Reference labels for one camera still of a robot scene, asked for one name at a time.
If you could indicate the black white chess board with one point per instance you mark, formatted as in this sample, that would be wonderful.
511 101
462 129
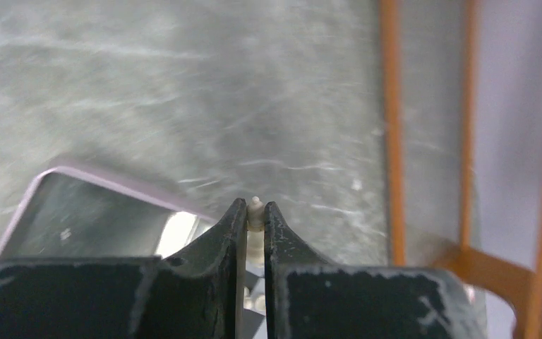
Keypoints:
254 313

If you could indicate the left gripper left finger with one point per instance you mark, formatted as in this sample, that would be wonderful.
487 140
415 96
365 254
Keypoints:
195 293

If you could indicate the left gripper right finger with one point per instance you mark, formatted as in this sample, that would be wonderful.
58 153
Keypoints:
309 297

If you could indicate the silver tin with white pieces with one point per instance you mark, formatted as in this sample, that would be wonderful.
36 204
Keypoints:
76 210

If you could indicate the white king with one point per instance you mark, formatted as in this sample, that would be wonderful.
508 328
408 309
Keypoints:
255 227

